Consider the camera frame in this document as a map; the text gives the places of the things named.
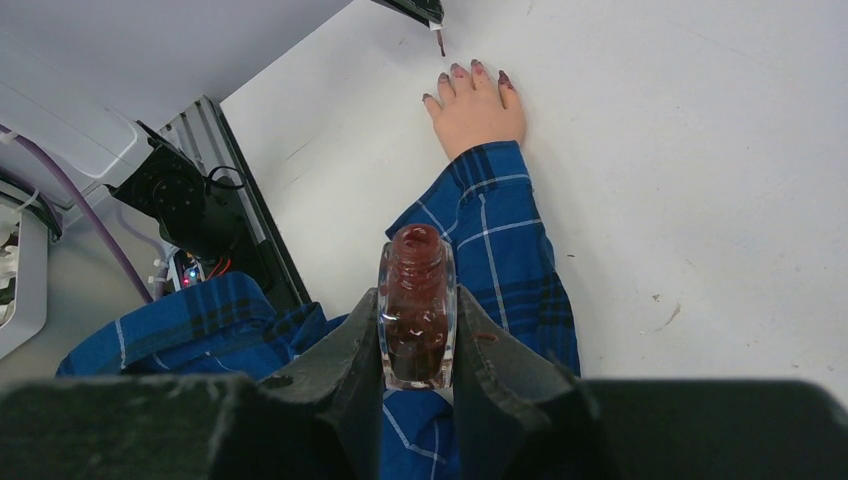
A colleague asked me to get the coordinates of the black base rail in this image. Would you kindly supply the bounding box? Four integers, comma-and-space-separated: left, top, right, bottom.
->
196, 96, 312, 310

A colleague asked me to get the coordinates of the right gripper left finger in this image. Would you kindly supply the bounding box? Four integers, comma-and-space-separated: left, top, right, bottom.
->
1, 289, 383, 479

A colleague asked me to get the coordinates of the blue plaid shirt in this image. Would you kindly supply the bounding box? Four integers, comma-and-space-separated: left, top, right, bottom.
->
56, 140, 583, 480

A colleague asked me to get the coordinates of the white tray with bottles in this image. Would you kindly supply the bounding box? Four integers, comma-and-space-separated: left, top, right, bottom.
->
1, 207, 48, 357

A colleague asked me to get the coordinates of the mannequin hand with painted nails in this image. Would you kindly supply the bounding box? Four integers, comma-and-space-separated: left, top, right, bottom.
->
422, 59, 527, 160

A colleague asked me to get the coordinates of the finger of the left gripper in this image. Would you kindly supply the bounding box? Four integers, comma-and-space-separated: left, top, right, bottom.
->
372, 0, 445, 28

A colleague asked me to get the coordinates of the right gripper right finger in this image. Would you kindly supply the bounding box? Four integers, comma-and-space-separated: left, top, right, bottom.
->
453, 289, 847, 479

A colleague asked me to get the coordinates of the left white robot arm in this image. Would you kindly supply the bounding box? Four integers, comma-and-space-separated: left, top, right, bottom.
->
1, 1, 342, 295

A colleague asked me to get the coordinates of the red nail polish bottle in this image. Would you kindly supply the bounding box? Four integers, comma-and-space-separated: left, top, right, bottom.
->
377, 224, 457, 390

